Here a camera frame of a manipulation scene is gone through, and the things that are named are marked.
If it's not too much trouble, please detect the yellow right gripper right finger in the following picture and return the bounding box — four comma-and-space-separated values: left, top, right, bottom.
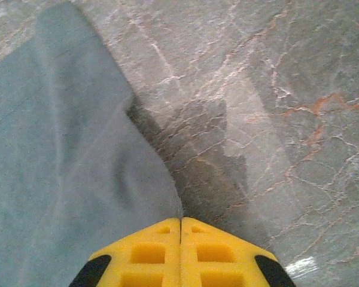
180, 216, 297, 287

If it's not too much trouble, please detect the grey t-shirt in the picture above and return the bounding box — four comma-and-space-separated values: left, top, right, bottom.
0, 2, 185, 287

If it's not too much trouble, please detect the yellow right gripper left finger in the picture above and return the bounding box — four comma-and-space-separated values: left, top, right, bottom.
68, 217, 181, 287

